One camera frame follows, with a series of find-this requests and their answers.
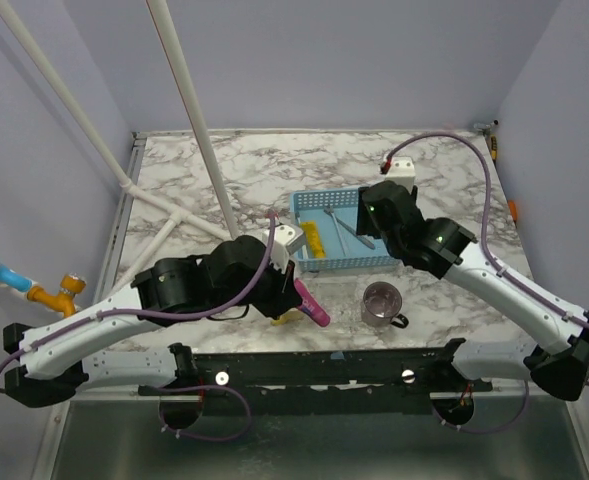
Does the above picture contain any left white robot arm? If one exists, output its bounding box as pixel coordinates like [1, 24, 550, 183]
[0, 235, 314, 408]

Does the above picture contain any light blue toothbrush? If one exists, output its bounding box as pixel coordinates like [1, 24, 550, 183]
[328, 206, 349, 257]

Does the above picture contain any toy faucet blue orange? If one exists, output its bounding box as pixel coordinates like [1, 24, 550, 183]
[0, 261, 86, 318]

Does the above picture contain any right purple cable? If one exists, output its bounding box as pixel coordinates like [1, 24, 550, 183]
[381, 132, 589, 435]

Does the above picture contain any orange clamp on wall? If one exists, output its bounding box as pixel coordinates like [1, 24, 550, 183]
[508, 200, 518, 223]

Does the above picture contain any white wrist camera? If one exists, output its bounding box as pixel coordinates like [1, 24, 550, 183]
[380, 156, 416, 192]
[270, 224, 305, 266]

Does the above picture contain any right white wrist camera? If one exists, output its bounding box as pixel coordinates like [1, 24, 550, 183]
[380, 156, 416, 192]

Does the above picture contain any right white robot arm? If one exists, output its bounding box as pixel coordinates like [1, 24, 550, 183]
[357, 181, 589, 401]

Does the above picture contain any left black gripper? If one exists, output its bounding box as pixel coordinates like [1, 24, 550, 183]
[211, 251, 303, 321]

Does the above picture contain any yellow toothpaste tube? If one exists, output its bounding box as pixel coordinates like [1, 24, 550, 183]
[301, 221, 326, 259]

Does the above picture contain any blue plastic basket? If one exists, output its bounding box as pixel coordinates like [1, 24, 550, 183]
[290, 187, 399, 272]

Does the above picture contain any yellow mug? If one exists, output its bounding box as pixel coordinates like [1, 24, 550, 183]
[271, 310, 305, 326]

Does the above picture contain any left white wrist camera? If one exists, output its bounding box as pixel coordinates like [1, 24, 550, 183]
[270, 224, 305, 266]

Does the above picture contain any yellow tool at corner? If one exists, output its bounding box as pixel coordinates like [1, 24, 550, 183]
[489, 134, 498, 163]

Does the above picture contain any black mounting rail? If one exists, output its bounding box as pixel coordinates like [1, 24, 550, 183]
[139, 342, 492, 416]

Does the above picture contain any purple mug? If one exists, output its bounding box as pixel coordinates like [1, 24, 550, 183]
[360, 281, 409, 329]

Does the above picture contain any white pvc pipe frame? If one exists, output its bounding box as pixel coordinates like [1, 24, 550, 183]
[0, 0, 245, 286]

